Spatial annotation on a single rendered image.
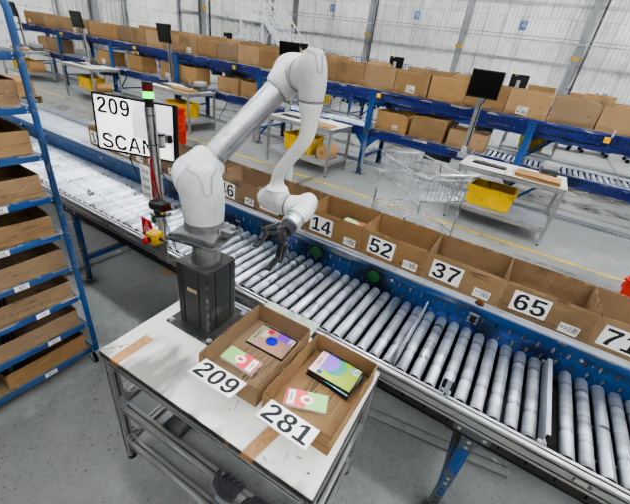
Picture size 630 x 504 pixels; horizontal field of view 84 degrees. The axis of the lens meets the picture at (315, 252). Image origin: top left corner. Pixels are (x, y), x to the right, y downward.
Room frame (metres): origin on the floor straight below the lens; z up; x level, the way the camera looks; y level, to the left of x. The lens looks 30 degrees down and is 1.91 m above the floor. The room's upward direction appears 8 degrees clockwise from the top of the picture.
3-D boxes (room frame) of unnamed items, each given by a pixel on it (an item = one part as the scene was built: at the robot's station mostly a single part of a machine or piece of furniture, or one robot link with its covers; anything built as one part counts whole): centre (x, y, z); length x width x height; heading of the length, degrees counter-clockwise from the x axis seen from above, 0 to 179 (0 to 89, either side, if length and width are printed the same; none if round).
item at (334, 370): (1.00, -0.15, 0.79); 0.19 x 0.14 x 0.02; 62
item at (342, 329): (1.47, -0.27, 0.72); 0.52 x 0.05 x 0.05; 152
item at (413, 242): (1.87, -0.49, 0.97); 0.39 x 0.29 x 0.17; 62
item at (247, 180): (2.42, 0.54, 0.97); 0.39 x 0.29 x 0.17; 62
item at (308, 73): (1.51, 0.11, 1.81); 0.14 x 0.13 x 0.18; 32
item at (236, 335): (1.04, 0.18, 0.80); 0.38 x 0.28 x 0.10; 154
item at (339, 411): (0.91, -0.10, 0.80); 0.38 x 0.28 x 0.10; 152
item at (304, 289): (1.62, 0.02, 0.72); 0.52 x 0.05 x 0.05; 152
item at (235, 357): (1.00, 0.24, 0.76); 0.16 x 0.07 x 0.02; 64
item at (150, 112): (1.79, 0.91, 1.11); 0.12 x 0.05 x 0.88; 62
